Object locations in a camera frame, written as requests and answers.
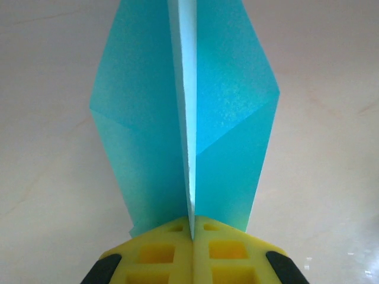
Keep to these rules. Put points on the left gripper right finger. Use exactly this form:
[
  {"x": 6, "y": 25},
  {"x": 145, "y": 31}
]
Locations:
[{"x": 237, "y": 260}]

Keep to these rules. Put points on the light blue paper sheet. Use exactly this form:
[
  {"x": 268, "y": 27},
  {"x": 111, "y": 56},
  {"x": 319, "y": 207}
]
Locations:
[{"x": 148, "y": 118}]

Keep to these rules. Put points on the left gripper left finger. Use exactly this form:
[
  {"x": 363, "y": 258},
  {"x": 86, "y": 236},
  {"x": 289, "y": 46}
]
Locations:
[{"x": 148, "y": 260}]

